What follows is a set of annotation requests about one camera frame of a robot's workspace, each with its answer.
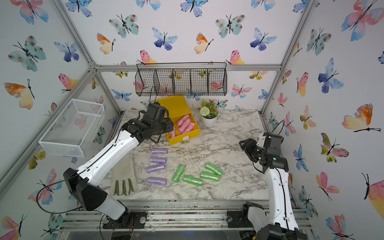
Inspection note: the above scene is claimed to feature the pink trash bag roll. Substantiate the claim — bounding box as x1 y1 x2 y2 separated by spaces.
169 127 176 139
183 122 196 134
178 118 191 134
177 115 190 127

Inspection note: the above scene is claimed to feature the yellow plastic drawer unit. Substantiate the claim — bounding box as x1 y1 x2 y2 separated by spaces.
157 96 200 145

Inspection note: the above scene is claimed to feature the purple trash bag roll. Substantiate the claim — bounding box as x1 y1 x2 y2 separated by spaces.
151 148 169 155
147 177 168 186
150 156 168 164
146 164 166 173

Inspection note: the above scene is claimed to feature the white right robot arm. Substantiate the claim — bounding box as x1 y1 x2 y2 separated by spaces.
239 133 308 240

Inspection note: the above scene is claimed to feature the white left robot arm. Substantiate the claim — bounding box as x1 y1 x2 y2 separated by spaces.
64 102 174 222

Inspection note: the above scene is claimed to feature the green trash bag roll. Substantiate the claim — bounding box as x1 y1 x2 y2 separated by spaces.
200 171 221 182
172 165 186 183
183 175 203 187
205 163 223 176

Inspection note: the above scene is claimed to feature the green plant in white pot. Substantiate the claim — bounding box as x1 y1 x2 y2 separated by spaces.
200 99 219 128

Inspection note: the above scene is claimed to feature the white green work glove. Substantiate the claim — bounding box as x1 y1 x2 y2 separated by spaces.
110 154 138 197

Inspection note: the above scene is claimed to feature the black wire wall basket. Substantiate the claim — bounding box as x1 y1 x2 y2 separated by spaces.
134 62 228 98

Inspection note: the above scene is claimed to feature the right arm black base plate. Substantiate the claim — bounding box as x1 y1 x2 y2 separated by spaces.
226 211 253 229

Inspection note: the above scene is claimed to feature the white mesh wall basket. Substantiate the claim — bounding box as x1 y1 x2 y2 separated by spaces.
39 99 105 158

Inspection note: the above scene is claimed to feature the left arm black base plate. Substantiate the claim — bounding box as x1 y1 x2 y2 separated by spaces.
102 211 148 230

